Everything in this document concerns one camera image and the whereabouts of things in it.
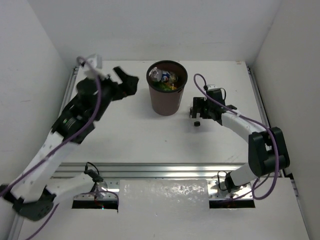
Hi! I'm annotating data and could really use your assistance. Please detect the green plastic bottle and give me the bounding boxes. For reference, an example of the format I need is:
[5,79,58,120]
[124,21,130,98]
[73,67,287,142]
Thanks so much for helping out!
[155,82,172,91]

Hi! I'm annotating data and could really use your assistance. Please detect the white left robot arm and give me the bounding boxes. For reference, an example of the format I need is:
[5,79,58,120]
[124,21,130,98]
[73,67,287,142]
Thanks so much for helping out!
[0,66,169,222]

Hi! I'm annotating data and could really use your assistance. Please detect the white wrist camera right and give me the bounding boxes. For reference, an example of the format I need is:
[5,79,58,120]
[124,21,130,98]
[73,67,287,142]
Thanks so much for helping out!
[203,84,218,92]

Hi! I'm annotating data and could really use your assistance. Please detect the brown garbage bin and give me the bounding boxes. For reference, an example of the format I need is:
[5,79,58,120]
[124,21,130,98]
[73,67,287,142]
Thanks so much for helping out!
[146,60,188,116]

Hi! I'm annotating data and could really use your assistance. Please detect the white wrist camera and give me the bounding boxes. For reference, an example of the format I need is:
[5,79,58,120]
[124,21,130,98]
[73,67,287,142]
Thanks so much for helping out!
[80,53,105,80]
[203,84,218,92]

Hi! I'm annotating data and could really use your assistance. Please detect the black bottle cap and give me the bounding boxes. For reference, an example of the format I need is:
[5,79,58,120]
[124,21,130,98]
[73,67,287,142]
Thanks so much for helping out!
[194,121,201,127]

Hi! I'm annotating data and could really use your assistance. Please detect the black cable loop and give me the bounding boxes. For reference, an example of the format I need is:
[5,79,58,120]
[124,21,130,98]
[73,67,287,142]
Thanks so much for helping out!
[216,170,230,193]

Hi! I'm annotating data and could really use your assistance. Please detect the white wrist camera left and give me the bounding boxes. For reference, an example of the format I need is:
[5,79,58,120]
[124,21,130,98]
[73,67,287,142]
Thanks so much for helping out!
[80,53,105,80]

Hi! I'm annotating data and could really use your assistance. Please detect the aluminium frame rail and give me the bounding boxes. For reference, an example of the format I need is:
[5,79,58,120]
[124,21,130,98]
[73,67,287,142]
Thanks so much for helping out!
[12,60,308,240]

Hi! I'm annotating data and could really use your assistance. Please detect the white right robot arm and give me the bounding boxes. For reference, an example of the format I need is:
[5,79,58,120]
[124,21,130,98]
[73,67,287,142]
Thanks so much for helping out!
[190,88,290,193]

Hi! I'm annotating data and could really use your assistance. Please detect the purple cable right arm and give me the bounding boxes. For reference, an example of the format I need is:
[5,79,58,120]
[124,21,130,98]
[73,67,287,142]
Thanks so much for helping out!
[193,73,280,201]

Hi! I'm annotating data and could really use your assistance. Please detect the clear bottle yellow cap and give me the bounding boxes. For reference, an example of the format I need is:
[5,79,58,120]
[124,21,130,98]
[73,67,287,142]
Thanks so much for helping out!
[170,84,177,90]

